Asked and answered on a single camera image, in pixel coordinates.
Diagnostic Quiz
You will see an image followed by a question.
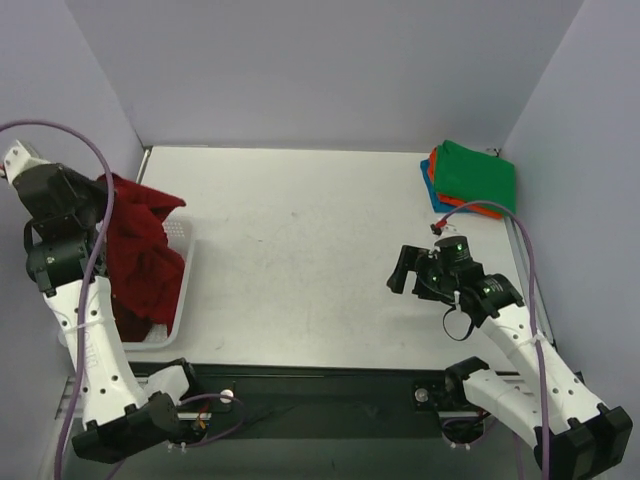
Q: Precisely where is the white plastic basket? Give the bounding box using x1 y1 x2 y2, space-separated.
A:
58 217 197 354

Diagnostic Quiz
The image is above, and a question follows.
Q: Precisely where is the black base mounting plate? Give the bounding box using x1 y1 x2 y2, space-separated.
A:
124 363 494 441

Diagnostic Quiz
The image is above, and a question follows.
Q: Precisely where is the blue folded t-shirt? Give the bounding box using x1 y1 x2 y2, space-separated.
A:
420 159 462 213

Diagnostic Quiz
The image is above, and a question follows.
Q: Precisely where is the green folded t-shirt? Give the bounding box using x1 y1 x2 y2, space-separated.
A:
435 140 517 213

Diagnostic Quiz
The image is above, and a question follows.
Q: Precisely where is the orange folded t-shirt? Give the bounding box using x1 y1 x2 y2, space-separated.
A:
428 148 503 219

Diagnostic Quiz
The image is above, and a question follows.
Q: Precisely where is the red t-shirt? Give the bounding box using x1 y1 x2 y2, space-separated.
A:
106 175 186 342

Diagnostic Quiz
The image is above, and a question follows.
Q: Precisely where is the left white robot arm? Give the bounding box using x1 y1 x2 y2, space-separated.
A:
5 161 203 464

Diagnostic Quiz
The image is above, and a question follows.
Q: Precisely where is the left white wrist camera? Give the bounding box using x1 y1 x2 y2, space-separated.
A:
1 140 49 184

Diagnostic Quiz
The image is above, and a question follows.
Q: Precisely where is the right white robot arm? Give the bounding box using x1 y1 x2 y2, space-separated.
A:
387 235 633 479

